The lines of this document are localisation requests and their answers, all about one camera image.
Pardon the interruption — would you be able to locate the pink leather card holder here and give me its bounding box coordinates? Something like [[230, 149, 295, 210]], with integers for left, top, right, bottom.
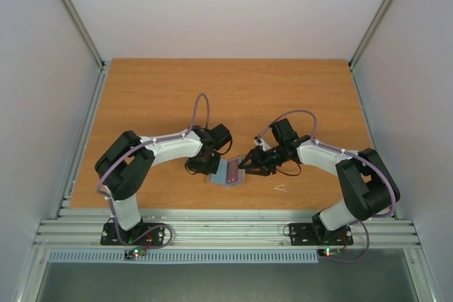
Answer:
[[208, 156, 245, 187]]

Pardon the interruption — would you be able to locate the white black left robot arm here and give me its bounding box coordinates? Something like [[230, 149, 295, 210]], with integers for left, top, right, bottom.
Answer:
[[95, 124, 232, 244]]

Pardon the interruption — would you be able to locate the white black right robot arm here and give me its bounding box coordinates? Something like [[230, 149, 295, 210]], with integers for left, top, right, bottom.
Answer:
[[239, 118, 401, 243]]

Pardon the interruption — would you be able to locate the right controller circuit board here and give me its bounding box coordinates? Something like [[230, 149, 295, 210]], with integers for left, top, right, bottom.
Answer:
[[318, 248, 343, 257]]

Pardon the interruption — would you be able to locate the controller circuit board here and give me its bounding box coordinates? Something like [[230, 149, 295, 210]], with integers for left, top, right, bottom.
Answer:
[[318, 248, 343, 257], [123, 248, 147, 261]]

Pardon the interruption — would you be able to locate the left controller circuit board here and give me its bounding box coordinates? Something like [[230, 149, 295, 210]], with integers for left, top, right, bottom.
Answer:
[[123, 248, 147, 261]]

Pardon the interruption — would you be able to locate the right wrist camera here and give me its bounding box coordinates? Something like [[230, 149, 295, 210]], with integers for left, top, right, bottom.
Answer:
[[254, 136, 272, 151]]

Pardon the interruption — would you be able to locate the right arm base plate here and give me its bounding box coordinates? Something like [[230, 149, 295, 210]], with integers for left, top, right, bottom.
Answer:
[[287, 212, 354, 248]]

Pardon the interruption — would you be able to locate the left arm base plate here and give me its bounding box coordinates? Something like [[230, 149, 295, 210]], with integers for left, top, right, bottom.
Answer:
[[100, 218, 166, 247]]

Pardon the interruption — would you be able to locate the grey slotted cable duct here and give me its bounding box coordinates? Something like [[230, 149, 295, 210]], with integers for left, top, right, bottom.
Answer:
[[48, 249, 319, 265]]

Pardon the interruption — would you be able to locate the aluminium front rail frame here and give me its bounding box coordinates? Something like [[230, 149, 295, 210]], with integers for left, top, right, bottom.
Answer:
[[33, 208, 421, 249]]

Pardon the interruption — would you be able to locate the left aluminium frame post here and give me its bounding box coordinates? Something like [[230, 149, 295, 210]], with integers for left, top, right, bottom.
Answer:
[[61, 0, 105, 70]]

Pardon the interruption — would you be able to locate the aluminium frame post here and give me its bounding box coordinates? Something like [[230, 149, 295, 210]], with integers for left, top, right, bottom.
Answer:
[[61, 0, 105, 70], [348, 0, 394, 72]]

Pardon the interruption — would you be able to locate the right aluminium frame post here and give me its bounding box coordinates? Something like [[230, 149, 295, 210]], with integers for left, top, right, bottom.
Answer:
[[348, 0, 394, 72]]

